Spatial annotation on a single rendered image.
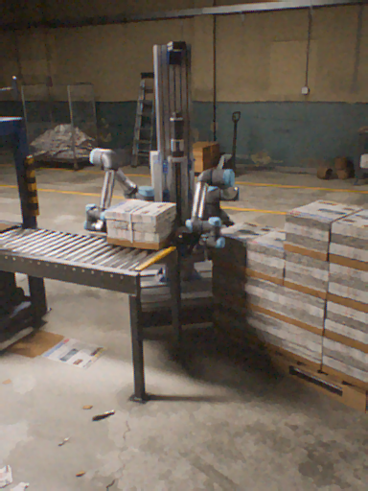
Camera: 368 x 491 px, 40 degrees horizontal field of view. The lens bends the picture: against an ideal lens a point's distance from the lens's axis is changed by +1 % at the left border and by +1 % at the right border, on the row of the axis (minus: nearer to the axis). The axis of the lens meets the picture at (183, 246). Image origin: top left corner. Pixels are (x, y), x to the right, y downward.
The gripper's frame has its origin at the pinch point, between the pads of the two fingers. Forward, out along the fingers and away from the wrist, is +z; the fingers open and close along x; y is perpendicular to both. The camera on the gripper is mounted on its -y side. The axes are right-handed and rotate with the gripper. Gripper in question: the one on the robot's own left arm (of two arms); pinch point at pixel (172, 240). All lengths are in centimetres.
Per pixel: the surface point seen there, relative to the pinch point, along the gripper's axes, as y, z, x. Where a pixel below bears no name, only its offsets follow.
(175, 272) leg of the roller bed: -16.8, -8.1, 14.0
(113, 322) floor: -80, 62, -13
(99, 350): -79, 47, 28
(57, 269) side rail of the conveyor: -4, 45, 63
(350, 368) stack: -56, -119, 20
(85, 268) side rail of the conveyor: 0, 24, 63
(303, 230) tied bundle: 18, -86, 6
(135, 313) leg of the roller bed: -22, -8, 64
